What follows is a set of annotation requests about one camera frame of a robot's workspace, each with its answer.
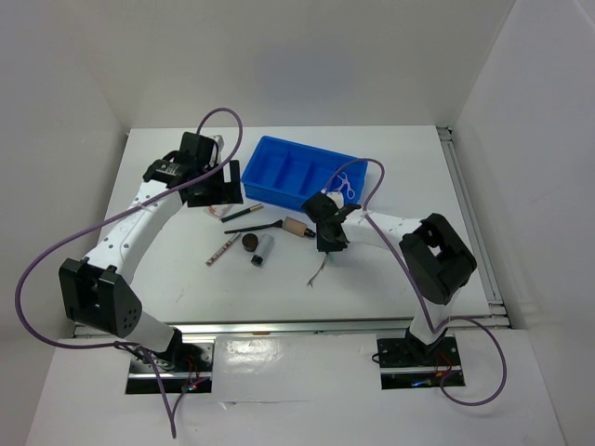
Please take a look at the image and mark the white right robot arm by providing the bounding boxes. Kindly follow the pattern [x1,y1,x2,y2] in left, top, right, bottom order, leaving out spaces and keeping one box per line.
[302,192,477,364]

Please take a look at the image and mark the clear blush palette case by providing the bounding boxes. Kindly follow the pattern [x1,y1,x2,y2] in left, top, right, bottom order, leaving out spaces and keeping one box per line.
[204,204,234,219]

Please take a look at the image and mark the round brown cosmetic jar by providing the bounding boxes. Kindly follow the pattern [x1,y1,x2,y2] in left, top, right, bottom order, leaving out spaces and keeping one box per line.
[241,233,258,253]

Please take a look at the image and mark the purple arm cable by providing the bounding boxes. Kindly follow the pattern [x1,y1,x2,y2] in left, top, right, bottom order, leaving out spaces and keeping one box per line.
[14,108,245,439]
[320,158,509,408]

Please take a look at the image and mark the beige foundation bottle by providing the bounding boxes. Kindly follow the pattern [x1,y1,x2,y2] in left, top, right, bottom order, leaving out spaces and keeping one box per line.
[282,216,316,239]

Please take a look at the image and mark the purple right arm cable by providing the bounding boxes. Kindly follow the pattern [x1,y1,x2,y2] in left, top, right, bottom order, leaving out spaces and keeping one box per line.
[320,158,509,408]

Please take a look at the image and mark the aluminium front rail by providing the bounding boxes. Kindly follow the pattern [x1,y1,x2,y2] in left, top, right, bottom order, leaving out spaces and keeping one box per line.
[73,318,419,339]

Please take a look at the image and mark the black makeup brush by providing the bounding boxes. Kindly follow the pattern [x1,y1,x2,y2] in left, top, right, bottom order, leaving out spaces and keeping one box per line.
[224,219,284,234]

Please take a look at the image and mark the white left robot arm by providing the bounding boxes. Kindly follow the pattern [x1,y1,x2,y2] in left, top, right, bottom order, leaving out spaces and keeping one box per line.
[59,132,243,371]

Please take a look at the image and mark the dark green gold mascara tube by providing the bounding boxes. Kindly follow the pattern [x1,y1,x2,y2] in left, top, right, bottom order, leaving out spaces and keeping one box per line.
[220,203,263,223]

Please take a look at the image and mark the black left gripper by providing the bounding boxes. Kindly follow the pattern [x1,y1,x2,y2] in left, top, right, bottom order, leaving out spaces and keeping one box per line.
[187,159,243,207]

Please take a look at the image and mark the blue divided plastic bin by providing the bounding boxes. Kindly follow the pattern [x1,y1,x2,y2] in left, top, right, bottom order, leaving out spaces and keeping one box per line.
[241,136,367,212]

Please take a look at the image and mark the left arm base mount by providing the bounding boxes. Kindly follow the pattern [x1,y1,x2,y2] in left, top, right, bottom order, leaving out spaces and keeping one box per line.
[125,338,215,395]

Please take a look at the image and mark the silver duckbill hair clip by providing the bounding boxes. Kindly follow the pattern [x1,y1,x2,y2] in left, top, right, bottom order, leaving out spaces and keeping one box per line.
[307,264,324,288]

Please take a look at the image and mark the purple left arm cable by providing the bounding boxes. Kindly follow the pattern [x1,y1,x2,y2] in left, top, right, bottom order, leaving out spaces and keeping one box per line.
[14,108,245,439]

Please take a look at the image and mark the clear bottle black cap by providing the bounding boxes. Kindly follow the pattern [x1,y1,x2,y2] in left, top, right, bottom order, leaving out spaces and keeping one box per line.
[251,234,274,268]

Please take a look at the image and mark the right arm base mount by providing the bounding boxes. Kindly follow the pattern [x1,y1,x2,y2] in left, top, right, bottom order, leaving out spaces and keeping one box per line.
[371,336,466,390]

